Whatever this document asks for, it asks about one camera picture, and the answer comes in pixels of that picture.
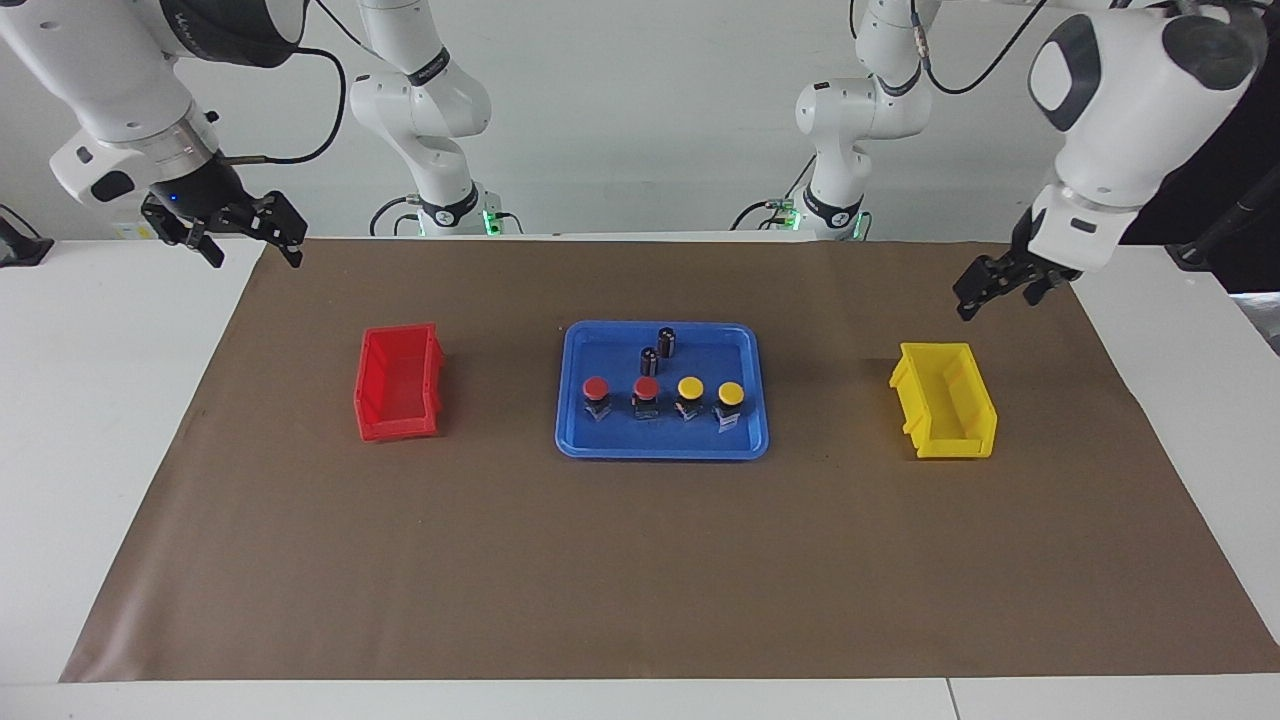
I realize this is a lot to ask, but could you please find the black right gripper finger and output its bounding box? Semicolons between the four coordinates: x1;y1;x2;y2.
215;192;308;269
143;200;227;269

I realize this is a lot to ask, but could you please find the blue plastic tray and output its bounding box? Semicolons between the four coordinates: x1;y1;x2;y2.
555;320;771;461

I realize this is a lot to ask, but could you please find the yellow plastic bin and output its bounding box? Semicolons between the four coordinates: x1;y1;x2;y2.
889;342;999;460

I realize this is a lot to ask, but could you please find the red plastic bin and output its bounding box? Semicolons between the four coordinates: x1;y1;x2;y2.
354;322;447;443

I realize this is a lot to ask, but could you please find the black tripod stand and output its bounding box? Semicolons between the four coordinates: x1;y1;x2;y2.
1165;165;1280;273

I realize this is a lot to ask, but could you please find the dark background curtain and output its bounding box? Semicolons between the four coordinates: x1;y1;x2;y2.
1120;60;1280;296

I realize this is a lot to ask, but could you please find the brown table mat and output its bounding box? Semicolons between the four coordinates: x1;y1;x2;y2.
58;237;1280;684

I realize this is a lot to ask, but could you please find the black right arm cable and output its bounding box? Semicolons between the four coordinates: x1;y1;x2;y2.
215;45;348;166

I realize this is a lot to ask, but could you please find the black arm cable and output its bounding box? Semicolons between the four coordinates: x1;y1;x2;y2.
215;45;348;166
905;0;1051;96

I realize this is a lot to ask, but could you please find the black base cable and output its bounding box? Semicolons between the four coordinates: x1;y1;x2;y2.
728;155;816;233
368;195;423;238

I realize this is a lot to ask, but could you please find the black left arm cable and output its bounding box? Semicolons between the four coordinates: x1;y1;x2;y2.
905;0;1051;96

